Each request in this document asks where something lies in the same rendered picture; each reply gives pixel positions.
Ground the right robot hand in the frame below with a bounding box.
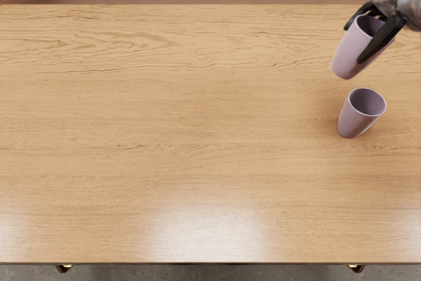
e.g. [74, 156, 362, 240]
[343, 0, 421, 64]

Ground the lilac cup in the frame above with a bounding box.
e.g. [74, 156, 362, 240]
[337, 88, 387, 140]
[330, 13, 397, 81]

